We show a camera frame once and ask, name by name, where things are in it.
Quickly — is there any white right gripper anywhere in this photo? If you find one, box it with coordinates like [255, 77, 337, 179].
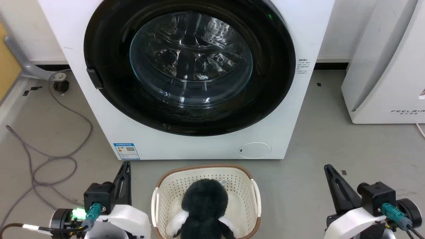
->
[324, 164, 387, 239]

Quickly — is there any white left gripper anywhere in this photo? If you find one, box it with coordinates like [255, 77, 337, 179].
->
[86, 162, 152, 239]

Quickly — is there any white front-load washing machine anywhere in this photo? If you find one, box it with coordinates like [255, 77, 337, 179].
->
[38, 0, 336, 160]

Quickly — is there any black round washer door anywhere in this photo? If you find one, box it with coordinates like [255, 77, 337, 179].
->
[84, 0, 296, 136]

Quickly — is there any blue energy label sticker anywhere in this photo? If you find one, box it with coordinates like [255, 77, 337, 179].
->
[113, 143, 140, 160]

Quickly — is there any black and white plush toy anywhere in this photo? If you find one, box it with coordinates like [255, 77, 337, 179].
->
[166, 179, 244, 239]

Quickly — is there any round white filter cover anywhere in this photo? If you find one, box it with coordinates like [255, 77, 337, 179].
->
[239, 142, 272, 159]

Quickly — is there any cream perforated laundry basket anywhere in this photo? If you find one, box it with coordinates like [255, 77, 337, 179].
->
[151, 165, 262, 239]

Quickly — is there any white air purifier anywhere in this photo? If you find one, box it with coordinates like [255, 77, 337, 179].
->
[341, 0, 425, 124]

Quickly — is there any yellow wooden panel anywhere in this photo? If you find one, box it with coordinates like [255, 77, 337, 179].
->
[0, 22, 22, 101]

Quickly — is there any black cable with teal plug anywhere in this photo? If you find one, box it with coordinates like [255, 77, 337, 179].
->
[381, 203, 425, 239]
[0, 203, 102, 239]

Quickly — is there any thin grey floor cable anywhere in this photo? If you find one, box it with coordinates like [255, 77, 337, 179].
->
[0, 71, 93, 229]

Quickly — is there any black door handle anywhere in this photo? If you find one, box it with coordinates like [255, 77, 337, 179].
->
[87, 68, 104, 90]

